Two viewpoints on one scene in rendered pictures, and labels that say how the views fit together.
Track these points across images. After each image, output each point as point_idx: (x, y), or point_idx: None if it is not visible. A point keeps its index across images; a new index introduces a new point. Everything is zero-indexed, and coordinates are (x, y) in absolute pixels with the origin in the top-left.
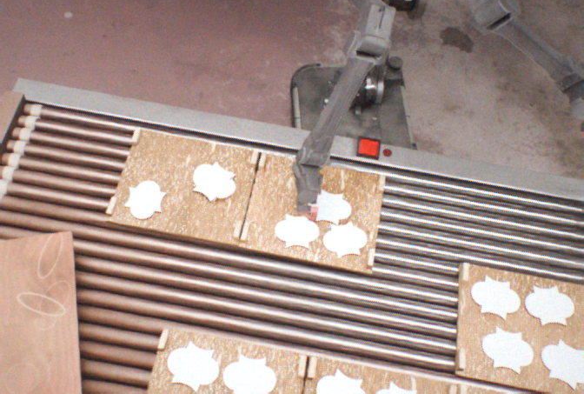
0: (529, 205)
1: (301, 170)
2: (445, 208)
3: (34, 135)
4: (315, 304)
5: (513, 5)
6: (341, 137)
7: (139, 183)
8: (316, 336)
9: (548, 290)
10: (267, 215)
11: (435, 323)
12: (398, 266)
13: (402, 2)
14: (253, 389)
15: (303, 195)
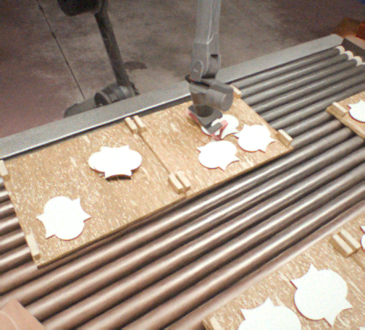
0: (311, 63)
1: (203, 85)
2: (279, 86)
3: None
4: (286, 196)
5: None
6: (173, 85)
7: (42, 208)
8: (314, 217)
9: None
10: (182, 158)
11: (358, 150)
12: (295, 137)
13: None
14: (334, 299)
15: (225, 100)
